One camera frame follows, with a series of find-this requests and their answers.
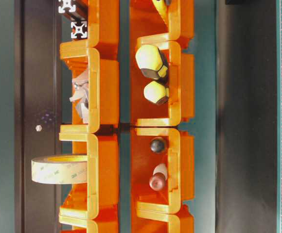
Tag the upper aluminium extrusion profile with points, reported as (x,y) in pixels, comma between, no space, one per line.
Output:
(74,10)

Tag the small silver bolt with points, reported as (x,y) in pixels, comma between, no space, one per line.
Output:
(38,128)

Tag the roll of double-sided tape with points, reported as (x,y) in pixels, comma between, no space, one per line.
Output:
(60,169)

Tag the aluminium extrusion profile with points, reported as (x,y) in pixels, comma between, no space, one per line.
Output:
(79,29)
(74,10)

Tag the red white handle tool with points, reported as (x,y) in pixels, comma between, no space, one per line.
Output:
(159,178)

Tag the large yellow black screwdriver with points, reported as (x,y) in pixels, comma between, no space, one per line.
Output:
(152,62)

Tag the silver metal brackets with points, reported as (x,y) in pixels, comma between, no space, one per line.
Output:
(80,85)

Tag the black round handle tool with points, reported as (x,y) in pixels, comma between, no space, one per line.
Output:
(158,145)

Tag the lower aluminium extrusion profile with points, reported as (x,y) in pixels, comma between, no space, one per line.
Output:
(79,29)

